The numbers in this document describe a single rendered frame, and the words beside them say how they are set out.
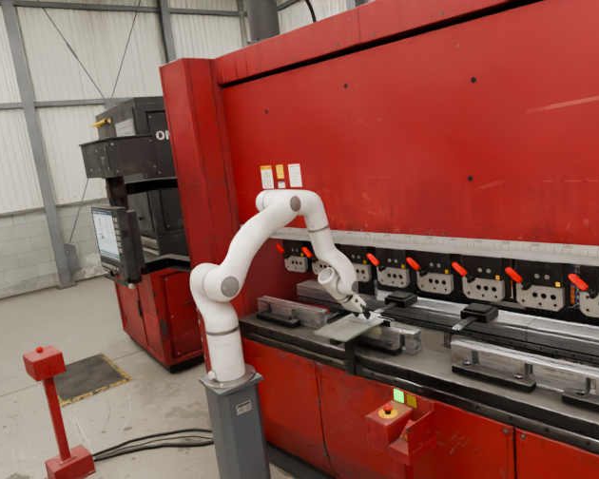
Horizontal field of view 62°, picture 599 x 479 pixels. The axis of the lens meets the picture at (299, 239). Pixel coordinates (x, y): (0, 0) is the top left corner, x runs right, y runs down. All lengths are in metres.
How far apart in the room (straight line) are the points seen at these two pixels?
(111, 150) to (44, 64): 6.41
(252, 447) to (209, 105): 1.70
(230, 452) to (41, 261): 7.23
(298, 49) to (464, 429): 1.70
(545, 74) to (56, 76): 8.00
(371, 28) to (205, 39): 7.99
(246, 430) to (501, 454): 0.92
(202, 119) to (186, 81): 0.20
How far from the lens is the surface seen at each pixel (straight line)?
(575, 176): 1.75
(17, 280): 8.92
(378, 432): 2.00
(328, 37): 2.23
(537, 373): 2.00
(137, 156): 2.71
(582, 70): 1.73
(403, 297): 2.46
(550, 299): 1.86
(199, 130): 2.72
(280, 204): 1.82
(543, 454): 1.99
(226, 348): 1.82
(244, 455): 1.99
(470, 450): 2.14
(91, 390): 4.66
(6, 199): 8.77
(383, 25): 2.05
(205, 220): 2.73
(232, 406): 1.88
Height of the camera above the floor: 1.81
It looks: 11 degrees down
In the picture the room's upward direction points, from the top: 7 degrees counter-clockwise
